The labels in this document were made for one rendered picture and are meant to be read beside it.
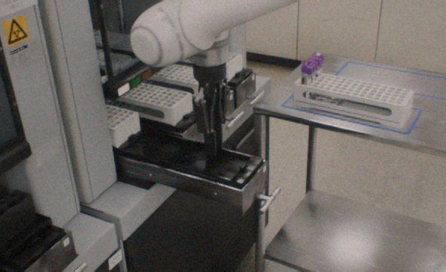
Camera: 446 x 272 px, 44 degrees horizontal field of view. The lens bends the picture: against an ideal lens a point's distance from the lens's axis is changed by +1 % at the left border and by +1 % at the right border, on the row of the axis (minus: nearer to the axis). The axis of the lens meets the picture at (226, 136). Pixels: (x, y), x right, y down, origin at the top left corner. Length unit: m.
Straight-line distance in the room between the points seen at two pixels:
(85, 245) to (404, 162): 1.95
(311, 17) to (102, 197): 2.49
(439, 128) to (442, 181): 1.31
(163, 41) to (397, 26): 2.60
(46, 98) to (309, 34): 2.68
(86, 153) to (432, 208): 1.71
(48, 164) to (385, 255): 1.13
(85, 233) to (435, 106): 0.95
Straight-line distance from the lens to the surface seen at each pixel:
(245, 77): 1.72
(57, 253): 1.16
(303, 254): 1.85
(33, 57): 1.11
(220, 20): 0.99
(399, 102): 1.45
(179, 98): 1.49
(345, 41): 3.59
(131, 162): 1.36
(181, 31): 1.00
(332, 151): 2.89
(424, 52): 3.49
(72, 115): 1.22
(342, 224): 1.97
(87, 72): 1.23
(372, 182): 2.69
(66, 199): 1.27
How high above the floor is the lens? 1.52
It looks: 30 degrees down
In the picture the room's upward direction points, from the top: 2 degrees counter-clockwise
